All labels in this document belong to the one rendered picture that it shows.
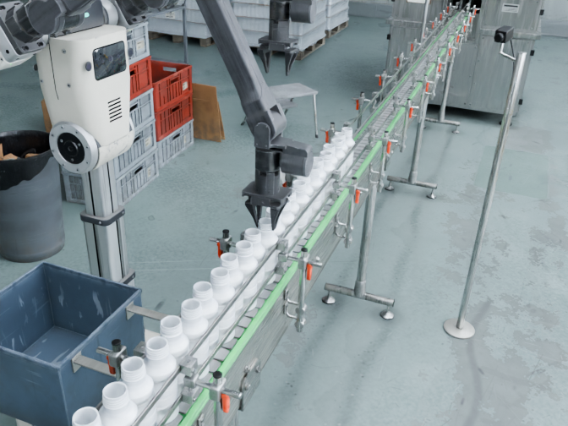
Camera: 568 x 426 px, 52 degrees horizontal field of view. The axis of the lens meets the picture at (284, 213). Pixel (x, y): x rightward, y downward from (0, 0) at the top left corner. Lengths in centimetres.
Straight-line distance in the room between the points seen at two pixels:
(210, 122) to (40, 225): 205
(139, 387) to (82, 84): 92
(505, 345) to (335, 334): 81
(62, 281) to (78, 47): 62
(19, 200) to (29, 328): 167
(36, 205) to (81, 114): 171
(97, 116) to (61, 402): 76
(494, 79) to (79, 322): 490
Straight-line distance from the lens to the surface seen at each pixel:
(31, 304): 171
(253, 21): 812
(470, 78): 598
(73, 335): 177
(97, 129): 173
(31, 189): 332
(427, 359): 284
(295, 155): 125
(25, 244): 348
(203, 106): 495
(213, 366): 122
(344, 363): 274
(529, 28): 588
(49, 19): 145
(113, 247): 196
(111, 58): 173
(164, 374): 103
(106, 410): 97
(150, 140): 426
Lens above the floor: 183
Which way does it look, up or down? 28 degrees down
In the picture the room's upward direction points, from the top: 3 degrees clockwise
